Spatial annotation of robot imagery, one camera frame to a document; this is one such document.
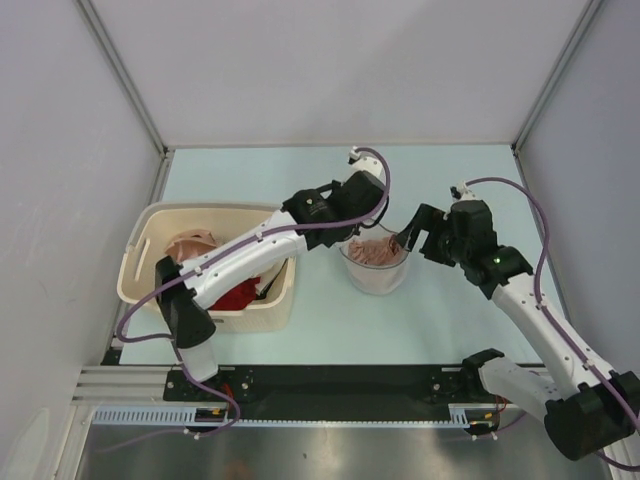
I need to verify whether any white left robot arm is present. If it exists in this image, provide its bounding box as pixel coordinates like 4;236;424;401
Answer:
155;170;389;400

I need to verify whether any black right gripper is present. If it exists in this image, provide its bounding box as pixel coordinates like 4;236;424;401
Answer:
394;203;470;268

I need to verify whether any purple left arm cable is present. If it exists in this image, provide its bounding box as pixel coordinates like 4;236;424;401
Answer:
115;146;391;441

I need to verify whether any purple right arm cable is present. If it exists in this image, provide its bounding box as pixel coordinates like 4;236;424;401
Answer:
452;177;640;471

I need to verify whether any aluminium frame rail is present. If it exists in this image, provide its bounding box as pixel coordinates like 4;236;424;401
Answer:
71;364;174;406

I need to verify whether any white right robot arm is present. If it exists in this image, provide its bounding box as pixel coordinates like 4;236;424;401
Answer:
396;199;639;460

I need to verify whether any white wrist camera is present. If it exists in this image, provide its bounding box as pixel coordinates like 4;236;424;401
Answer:
348;147;384;178
450;182;476;203

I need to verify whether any red garment in basket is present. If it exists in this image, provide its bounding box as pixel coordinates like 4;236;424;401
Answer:
209;277;260;311

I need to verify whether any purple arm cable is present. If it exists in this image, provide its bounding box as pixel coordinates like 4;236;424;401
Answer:
115;146;391;441
452;177;640;471

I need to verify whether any peach garment in basket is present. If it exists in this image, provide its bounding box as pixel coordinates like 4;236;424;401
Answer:
164;229;221;263

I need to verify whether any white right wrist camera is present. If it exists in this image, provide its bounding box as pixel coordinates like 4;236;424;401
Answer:
450;182;476;203

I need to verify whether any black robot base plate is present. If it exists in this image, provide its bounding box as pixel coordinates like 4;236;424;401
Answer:
163;363;521;424

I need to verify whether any white garment in basket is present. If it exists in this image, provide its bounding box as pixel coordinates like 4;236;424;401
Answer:
252;259;287;299

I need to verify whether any white mesh laundry bag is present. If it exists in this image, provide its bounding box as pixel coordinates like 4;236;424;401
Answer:
339;225;409;295

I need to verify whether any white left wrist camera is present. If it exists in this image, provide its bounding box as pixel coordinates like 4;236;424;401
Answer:
348;147;384;178

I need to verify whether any cream perforated laundry basket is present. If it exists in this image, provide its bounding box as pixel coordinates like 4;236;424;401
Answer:
117;202;296;333

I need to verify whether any pink bra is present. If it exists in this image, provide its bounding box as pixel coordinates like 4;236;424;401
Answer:
347;236;405;267

